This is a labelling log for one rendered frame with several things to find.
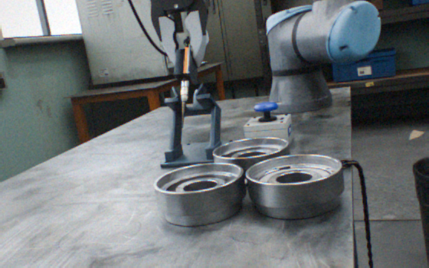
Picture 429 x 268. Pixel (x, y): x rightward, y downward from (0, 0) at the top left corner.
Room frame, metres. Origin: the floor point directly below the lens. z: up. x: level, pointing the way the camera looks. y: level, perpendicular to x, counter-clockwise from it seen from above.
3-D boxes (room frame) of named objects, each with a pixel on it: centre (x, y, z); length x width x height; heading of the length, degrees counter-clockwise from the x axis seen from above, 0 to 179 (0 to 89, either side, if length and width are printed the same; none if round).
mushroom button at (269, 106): (0.74, -0.09, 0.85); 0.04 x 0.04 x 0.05
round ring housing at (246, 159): (0.60, -0.05, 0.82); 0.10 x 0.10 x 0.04
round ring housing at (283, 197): (0.47, -0.08, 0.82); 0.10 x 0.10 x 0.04
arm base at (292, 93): (1.07, -0.22, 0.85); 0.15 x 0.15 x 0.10
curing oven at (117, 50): (3.16, 0.36, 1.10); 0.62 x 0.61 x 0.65; 162
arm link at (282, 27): (1.06, -0.22, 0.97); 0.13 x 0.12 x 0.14; 30
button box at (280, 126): (0.75, -0.10, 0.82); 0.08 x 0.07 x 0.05; 162
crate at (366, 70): (3.96, -1.41, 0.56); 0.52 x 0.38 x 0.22; 69
